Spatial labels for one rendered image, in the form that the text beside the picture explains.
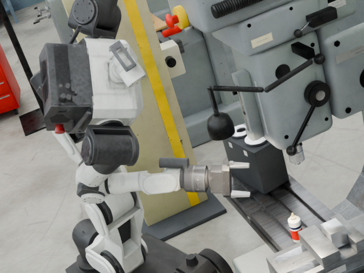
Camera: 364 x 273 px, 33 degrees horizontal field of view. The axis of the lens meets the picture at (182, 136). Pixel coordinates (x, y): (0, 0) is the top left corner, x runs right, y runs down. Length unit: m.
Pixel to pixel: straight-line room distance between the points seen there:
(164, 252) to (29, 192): 2.29
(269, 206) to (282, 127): 0.60
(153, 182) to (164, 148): 1.71
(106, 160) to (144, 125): 1.82
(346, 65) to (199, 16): 0.46
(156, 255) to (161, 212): 1.14
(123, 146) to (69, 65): 0.28
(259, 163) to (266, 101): 0.60
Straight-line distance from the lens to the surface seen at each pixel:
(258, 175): 2.31
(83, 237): 2.77
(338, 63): 1.75
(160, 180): 2.00
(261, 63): 1.66
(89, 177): 1.97
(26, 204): 4.77
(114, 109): 1.85
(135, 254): 2.59
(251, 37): 1.59
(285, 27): 1.63
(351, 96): 1.81
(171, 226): 3.85
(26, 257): 4.21
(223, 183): 2.00
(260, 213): 2.27
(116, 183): 2.07
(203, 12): 1.52
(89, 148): 1.79
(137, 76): 1.78
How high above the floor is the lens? 2.24
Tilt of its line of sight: 28 degrees down
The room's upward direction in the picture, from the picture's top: 18 degrees counter-clockwise
